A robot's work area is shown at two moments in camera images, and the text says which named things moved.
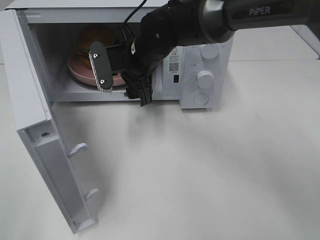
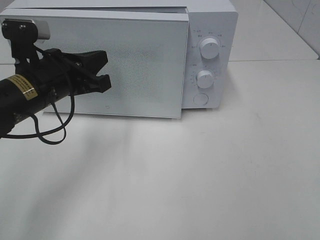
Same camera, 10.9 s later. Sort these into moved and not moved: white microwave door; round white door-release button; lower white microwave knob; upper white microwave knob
Moved: white microwave door
Not moved: lower white microwave knob; round white door-release button; upper white microwave knob
